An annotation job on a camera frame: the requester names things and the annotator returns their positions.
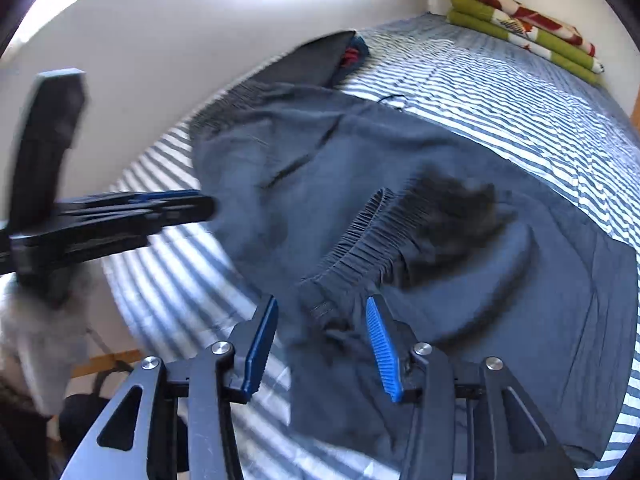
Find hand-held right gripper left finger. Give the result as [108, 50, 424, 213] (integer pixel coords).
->
[62, 295, 279, 480]

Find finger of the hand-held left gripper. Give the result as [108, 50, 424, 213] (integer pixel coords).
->
[60, 189, 203, 213]
[50, 195, 217, 251]

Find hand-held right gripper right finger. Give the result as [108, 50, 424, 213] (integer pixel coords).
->
[366, 296, 581, 480]

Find dark blue pants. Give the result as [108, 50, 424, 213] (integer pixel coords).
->
[189, 82, 640, 471]

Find person's left forearm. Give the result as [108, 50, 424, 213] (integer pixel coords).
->
[0, 265, 101, 416]

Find wooden board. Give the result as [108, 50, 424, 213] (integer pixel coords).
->
[70, 349, 138, 378]

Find black bag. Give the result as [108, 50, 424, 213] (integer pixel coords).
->
[60, 365, 136, 461]

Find folded black garment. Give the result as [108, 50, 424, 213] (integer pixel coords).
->
[252, 31, 357, 88]

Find folded blue garment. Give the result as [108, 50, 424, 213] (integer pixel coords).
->
[330, 35, 373, 86]

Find blue striped bed sheet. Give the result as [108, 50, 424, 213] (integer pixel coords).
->
[100, 12, 640, 480]

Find red floral blanket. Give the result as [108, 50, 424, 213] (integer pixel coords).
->
[467, 0, 597, 58]

